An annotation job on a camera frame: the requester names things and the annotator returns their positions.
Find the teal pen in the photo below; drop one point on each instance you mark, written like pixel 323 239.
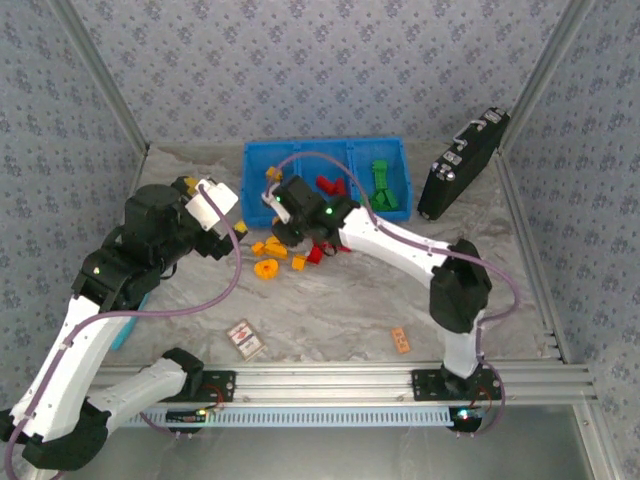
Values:
pixel 127 330

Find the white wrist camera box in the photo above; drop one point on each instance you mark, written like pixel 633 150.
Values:
pixel 275 210
pixel 212 202

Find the small circuit board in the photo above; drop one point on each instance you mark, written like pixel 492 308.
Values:
pixel 465 415
pixel 185 416

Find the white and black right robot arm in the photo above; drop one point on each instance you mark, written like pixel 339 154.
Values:
pixel 390 240

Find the small yellow lego brick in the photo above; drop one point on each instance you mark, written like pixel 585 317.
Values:
pixel 257 248
pixel 299 262

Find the blue three-compartment plastic container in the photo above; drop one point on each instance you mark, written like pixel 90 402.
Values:
pixel 255 200

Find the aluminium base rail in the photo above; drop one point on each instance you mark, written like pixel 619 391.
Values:
pixel 320 382

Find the large yellow curved lego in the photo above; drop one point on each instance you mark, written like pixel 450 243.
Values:
pixel 275 252

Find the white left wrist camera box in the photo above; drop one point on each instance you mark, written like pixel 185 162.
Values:
pixel 212 202

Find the tall green lego piece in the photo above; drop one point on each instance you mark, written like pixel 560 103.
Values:
pixel 380 172

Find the small orange tag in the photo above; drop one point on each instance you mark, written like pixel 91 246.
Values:
pixel 400 341

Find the playing card box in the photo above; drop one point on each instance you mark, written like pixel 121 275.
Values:
pixel 245 340

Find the black hard case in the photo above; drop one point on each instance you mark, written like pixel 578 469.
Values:
pixel 470 160

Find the aluminium side rail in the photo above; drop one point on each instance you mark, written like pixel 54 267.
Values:
pixel 520 210
pixel 141 165

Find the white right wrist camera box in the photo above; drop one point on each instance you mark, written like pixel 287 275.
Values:
pixel 275 210

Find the aluminium frame post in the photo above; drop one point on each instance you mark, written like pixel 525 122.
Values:
pixel 546 70
pixel 597 445
pixel 102 75

